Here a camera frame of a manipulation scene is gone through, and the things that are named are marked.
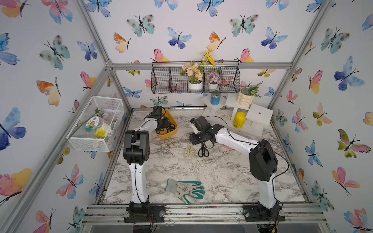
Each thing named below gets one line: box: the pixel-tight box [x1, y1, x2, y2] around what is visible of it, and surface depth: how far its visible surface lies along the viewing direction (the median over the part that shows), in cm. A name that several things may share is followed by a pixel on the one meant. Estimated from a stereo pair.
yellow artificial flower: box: [202, 50, 217, 67], surface depth 84 cm
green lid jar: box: [85, 116, 110, 134], surface depth 65 cm
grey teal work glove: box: [164, 178, 206, 206], surface depth 82 cm
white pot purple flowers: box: [205, 71, 221, 90], surface depth 91 cm
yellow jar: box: [233, 111, 247, 129], surface depth 105 cm
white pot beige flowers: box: [182, 61, 205, 90], surface depth 84 cm
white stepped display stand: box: [201, 93, 274, 140], surface depth 104 cm
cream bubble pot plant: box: [236, 80, 264, 107], surface depth 90 cm
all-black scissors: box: [198, 141, 210, 158], surface depth 98 cm
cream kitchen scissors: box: [182, 140, 198, 159], surface depth 98 cm
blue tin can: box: [210, 90, 221, 106], surface depth 101 cm
